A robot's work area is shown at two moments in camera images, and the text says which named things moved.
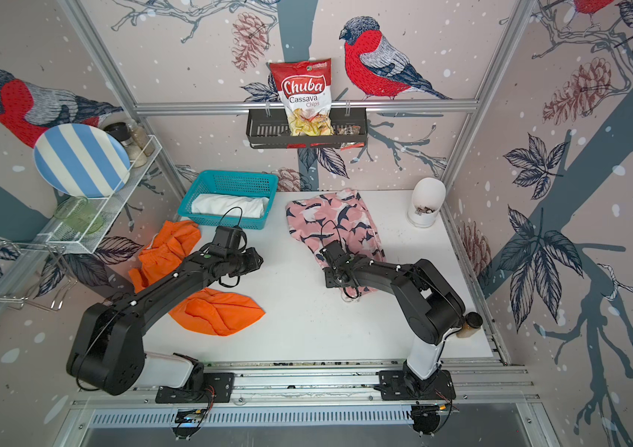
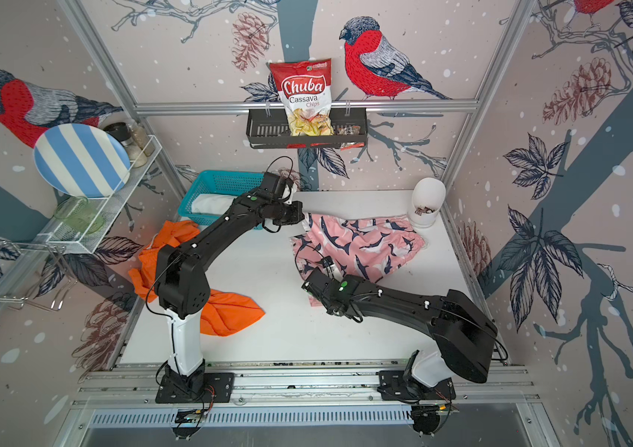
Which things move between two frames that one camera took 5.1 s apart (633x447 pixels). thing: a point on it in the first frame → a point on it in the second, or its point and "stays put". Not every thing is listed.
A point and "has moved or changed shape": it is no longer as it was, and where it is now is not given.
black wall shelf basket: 269,128 stays put
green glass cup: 80,214 stays put
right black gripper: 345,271 → 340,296
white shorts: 228,206 stays put
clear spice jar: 143,137 stays put
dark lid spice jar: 123,132 stays put
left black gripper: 255,262 → 298,214
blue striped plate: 82,160 stays put
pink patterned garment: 322,220 has moved or changed shape
